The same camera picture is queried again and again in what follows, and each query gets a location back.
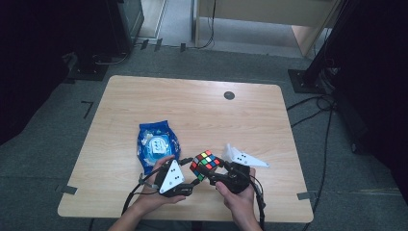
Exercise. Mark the grey tape strip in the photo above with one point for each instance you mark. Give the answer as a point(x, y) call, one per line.
point(66, 189)
point(304, 195)

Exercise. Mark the black round table grommet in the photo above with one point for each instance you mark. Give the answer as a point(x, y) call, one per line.
point(229, 95)

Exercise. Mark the black stand base plate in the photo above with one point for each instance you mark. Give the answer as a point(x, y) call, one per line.
point(88, 72)

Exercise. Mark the blue snack bag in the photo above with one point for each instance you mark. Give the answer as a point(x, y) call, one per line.
point(157, 144)

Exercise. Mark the white crumpled tissue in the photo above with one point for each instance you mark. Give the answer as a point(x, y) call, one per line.
point(228, 151)

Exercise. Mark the multicoloured puzzle cube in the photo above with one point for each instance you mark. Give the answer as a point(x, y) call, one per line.
point(205, 162)

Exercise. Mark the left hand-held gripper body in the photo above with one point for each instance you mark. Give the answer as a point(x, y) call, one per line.
point(173, 179)

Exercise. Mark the person's left hand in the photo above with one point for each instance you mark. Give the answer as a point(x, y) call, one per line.
point(154, 195)

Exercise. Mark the light wooden desk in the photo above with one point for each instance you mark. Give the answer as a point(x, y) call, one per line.
point(266, 12)

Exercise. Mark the black metal stand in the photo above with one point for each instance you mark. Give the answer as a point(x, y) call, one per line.
point(308, 80)

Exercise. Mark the black tape corner mark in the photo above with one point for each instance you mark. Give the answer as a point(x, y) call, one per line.
point(87, 107)

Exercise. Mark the person's right hand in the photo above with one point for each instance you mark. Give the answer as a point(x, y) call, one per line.
point(240, 199)

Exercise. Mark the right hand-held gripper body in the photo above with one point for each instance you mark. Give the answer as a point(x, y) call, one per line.
point(239, 179)

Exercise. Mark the dark glass-front cabinet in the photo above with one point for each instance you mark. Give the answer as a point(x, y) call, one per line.
point(125, 22)

